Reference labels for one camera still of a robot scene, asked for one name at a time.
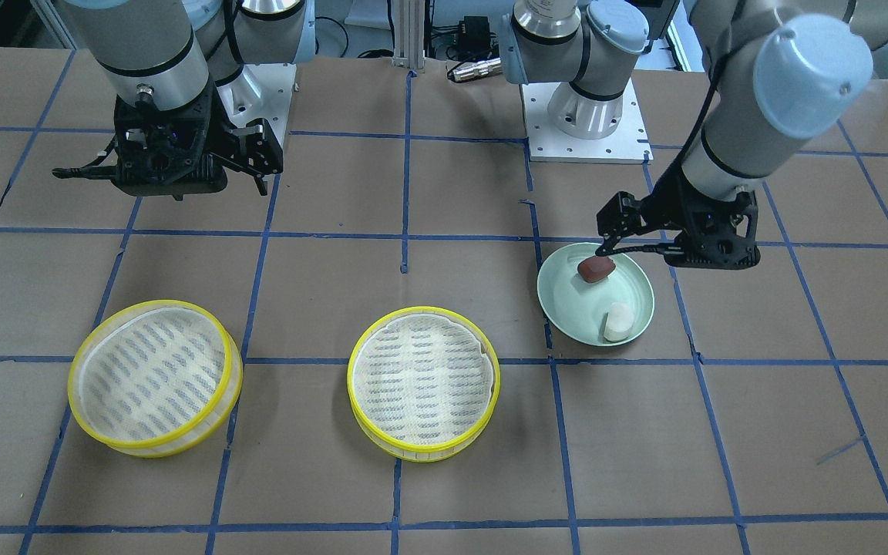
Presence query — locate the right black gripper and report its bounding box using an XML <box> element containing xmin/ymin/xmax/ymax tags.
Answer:
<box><xmin>52</xmin><ymin>85</ymin><xmax>284</xmax><ymax>200</ymax></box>

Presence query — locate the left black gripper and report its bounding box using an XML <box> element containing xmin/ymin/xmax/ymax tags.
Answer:
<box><xmin>594</xmin><ymin>166</ymin><xmax>761</xmax><ymax>271</ymax></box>

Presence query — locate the brown bun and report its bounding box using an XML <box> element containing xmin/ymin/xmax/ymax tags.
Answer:
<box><xmin>577</xmin><ymin>255</ymin><xmax>617</xmax><ymax>284</ymax></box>

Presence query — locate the white bun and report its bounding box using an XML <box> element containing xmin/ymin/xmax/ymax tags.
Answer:
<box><xmin>602</xmin><ymin>301</ymin><xmax>637</xmax><ymax>343</ymax></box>

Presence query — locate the yellow steamer basket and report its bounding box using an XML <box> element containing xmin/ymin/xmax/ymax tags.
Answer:
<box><xmin>67</xmin><ymin>299</ymin><xmax>244</xmax><ymax>458</ymax></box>
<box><xmin>348</xmin><ymin>306</ymin><xmax>503</xmax><ymax>463</ymax></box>

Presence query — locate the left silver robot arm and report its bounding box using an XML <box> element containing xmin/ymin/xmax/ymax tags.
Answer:
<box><xmin>498</xmin><ymin>1</ymin><xmax>888</xmax><ymax>282</ymax></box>

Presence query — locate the light green plate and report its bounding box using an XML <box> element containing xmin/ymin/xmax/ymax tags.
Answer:
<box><xmin>536</xmin><ymin>243</ymin><xmax>655</xmax><ymax>348</ymax></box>

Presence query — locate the silver flashlight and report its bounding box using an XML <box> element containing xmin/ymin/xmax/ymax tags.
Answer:
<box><xmin>446</xmin><ymin>59</ymin><xmax>503</xmax><ymax>83</ymax></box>

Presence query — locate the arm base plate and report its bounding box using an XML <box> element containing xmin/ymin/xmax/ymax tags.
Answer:
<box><xmin>217</xmin><ymin>63</ymin><xmax>298</xmax><ymax>147</ymax></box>
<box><xmin>520</xmin><ymin>80</ymin><xmax>654</xmax><ymax>164</ymax></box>

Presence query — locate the aluminium frame post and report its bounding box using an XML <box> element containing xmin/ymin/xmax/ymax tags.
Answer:
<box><xmin>390</xmin><ymin>1</ymin><xmax>429</xmax><ymax>74</ymax></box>

